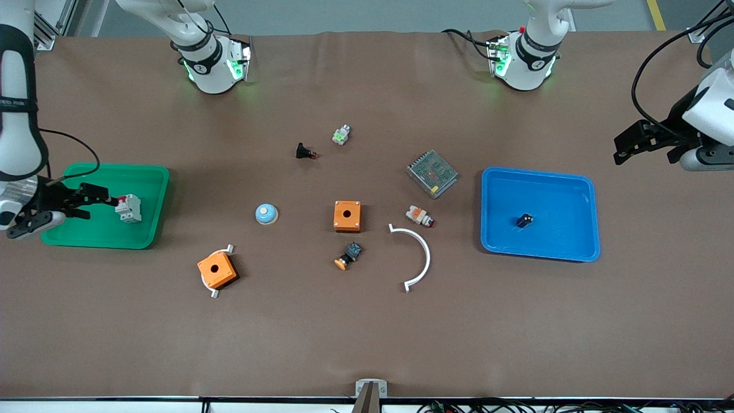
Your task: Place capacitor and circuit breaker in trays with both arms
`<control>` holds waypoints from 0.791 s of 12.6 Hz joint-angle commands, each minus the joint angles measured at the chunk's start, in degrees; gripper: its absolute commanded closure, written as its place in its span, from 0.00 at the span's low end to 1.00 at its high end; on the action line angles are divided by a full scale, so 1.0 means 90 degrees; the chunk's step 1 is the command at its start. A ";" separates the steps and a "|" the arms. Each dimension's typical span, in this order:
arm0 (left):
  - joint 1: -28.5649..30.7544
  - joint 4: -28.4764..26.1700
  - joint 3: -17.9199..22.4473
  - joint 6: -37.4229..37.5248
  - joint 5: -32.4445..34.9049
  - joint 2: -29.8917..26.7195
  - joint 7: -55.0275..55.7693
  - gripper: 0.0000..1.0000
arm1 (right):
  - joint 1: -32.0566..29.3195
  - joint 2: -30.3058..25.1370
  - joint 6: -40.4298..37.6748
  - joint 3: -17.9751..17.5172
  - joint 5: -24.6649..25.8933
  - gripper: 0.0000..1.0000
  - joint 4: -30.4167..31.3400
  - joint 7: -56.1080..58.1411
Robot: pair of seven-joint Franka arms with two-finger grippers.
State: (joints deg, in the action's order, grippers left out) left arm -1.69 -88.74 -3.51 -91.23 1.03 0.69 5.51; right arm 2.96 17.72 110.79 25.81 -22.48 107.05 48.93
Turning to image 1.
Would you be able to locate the white red circuit breaker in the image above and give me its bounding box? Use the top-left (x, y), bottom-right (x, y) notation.
top-left (115, 194), bottom-right (142, 224)

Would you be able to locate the green plastic tray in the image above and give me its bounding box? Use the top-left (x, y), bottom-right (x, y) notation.
top-left (40, 163), bottom-right (171, 250)

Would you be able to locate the blue plastic tray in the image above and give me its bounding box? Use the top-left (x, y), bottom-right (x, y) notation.
top-left (481, 167), bottom-right (601, 263)

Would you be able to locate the orange button box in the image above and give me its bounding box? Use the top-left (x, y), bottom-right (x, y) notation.
top-left (197, 252), bottom-right (238, 289)
top-left (334, 200), bottom-right (362, 233)

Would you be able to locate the metal mesh power supply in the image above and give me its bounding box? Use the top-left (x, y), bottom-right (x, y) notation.
top-left (406, 150), bottom-right (459, 199)

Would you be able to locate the black button with orange cap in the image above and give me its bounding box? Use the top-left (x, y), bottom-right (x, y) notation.
top-left (334, 242), bottom-right (363, 271)

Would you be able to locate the brown table mat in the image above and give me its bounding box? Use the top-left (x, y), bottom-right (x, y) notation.
top-left (0, 32), bottom-right (734, 399)

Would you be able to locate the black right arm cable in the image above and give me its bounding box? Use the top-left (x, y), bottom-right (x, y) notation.
top-left (39, 128), bottom-right (101, 185)

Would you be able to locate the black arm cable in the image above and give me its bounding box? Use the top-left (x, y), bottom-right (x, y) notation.
top-left (39, 128), bottom-right (101, 185)
top-left (631, 0), bottom-right (734, 142)

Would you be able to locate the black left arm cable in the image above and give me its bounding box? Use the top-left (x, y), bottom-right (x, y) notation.
top-left (631, 0), bottom-right (734, 142)

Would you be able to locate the aluminium frame profile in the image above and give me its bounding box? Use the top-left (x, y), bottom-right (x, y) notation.
top-left (32, 0), bottom-right (78, 49)
top-left (686, 0), bottom-right (726, 44)

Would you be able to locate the orange box with bracket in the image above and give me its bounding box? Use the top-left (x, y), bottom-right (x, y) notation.
top-left (201, 244), bottom-right (235, 299)

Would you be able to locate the black base cable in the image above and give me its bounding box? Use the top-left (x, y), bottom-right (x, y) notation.
top-left (442, 29), bottom-right (495, 59)

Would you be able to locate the orange white red switch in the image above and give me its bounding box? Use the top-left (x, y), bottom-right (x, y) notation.
top-left (406, 205), bottom-right (436, 228)

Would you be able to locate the large white curved bracket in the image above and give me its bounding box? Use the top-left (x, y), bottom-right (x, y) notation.
top-left (388, 224), bottom-right (431, 293)

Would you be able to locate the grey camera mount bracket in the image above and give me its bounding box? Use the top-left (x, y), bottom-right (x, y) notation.
top-left (351, 379), bottom-right (388, 413)

